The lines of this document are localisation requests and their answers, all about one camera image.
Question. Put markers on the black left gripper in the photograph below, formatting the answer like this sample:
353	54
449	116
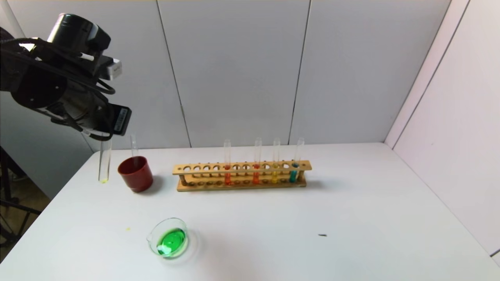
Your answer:
122	120

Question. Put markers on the yellow pigment glass test tube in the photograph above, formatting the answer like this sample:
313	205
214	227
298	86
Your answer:
274	177
104	164

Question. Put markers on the blue pigment glass test tube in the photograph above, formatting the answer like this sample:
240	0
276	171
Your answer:
293	176
134	146

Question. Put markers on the clear glass beaker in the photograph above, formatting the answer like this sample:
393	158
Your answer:
172	244

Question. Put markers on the orange pigment glass test tube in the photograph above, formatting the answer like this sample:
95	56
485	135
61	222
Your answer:
227	179
256	178

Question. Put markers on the wooden test tube rack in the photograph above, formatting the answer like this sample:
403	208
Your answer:
242	186

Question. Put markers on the red plastic cup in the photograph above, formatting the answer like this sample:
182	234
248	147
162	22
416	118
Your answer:
136	177

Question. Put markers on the black tripod stand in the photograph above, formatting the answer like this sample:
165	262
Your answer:
19	206

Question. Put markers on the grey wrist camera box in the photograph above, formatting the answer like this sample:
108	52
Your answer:
113	69

